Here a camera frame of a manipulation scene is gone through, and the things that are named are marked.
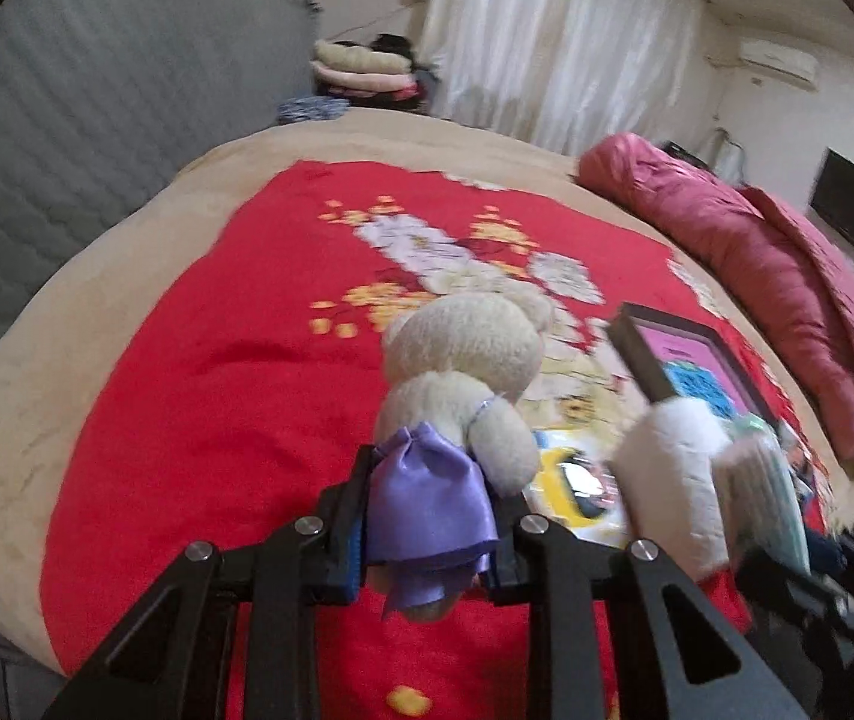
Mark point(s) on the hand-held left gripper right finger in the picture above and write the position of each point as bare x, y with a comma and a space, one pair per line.
539, 547

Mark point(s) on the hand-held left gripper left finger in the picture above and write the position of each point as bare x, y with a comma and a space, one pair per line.
352, 551

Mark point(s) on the green white tissue pack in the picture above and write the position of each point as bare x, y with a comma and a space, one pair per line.
764, 495

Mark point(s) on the teddy bear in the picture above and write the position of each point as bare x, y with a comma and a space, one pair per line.
464, 360

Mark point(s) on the dark cardboard box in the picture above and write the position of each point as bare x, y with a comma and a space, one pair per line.
640, 356

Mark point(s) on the yellow cartoon printed packet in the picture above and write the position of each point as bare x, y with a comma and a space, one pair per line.
569, 487

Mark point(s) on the white cartoon printed packet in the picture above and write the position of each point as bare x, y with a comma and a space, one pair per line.
802, 461

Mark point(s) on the white toilet paper roll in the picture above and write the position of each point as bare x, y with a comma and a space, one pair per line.
674, 480

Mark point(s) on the red floral blanket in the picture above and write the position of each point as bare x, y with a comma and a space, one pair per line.
247, 360

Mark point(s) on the pink quilt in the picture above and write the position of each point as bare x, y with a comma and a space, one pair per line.
772, 270

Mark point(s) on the tan bed sheet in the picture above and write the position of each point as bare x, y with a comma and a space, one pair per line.
96, 315

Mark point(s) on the blue speckled cloth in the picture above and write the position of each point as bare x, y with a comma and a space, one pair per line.
313, 109

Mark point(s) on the cream folded blanket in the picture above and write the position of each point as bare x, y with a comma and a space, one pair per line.
359, 56

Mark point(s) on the grey quilted headboard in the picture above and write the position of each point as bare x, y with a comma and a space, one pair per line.
81, 127

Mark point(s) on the white air conditioner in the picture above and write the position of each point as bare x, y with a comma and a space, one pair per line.
779, 60

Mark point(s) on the black garment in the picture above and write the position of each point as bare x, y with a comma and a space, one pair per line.
393, 45

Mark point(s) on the white curtain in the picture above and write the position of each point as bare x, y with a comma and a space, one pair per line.
562, 37

